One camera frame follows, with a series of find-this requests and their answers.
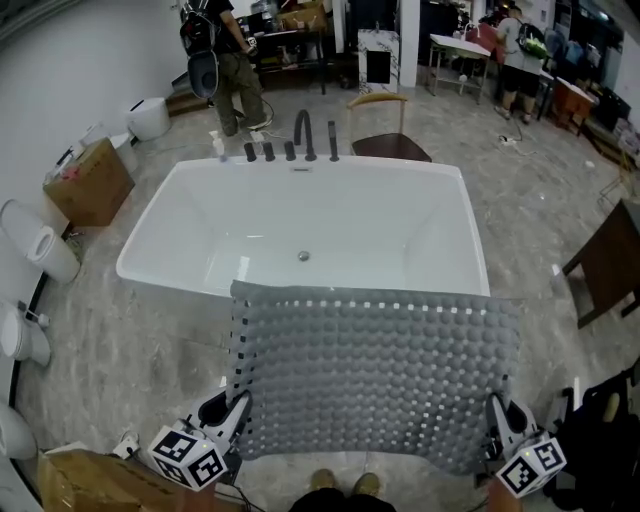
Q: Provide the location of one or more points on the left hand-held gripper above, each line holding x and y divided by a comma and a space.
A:
180, 455

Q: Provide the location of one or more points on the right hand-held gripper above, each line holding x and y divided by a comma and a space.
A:
532, 465

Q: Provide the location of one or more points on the grey perforated bath mat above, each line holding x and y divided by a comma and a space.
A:
375, 375

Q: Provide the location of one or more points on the white bathtub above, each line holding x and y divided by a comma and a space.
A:
250, 210

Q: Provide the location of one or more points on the person's left forearm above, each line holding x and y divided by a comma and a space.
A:
202, 502

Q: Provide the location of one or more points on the person's right forearm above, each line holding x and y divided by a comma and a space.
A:
502, 500

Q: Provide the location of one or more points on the white power strip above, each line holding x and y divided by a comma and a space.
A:
507, 141
127, 444

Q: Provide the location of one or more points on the black office chair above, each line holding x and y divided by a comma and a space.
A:
600, 445

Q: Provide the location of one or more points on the large taped cardboard box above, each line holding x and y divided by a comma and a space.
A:
100, 485

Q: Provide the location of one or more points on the person's left tan shoe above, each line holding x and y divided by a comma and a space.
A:
325, 481

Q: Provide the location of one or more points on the person's tan shoe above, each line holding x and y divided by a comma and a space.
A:
325, 481
366, 484

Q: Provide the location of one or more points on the person's black shorts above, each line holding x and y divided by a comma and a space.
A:
340, 502

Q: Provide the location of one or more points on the person's right tan shoe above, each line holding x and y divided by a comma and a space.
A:
366, 484

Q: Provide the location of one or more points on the dark wooden desk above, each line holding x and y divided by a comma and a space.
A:
612, 260

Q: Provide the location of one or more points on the white toilet with open lid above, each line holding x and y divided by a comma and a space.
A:
50, 255

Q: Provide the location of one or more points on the brown cardboard box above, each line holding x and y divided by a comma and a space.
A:
92, 185

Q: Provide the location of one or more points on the white ceramic fixture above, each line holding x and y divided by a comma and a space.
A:
125, 152

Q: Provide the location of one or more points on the clear pump bottle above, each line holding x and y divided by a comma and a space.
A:
220, 150

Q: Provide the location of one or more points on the black tap knob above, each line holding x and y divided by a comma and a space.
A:
269, 152
250, 152
289, 151

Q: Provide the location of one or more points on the black curved faucet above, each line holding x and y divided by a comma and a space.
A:
309, 140

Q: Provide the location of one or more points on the brown chair with gold back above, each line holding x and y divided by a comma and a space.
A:
390, 146

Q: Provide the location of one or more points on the small wooden cabinet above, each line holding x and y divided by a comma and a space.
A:
572, 105

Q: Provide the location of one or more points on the black round hanging bag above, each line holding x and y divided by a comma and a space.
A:
203, 75

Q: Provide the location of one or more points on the black work table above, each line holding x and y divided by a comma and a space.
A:
295, 55

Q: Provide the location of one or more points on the green backpack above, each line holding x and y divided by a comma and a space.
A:
532, 42

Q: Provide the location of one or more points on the black and red backpack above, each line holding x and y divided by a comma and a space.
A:
196, 30

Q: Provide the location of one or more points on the steel table with sink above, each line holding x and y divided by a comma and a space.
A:
457, 44

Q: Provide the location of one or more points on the red cloth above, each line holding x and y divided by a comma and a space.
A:
485, 37

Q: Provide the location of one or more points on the open cardboard box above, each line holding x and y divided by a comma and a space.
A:
302, 17

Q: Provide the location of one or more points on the marble pedestal cabinet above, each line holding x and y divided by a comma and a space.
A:
378, 67

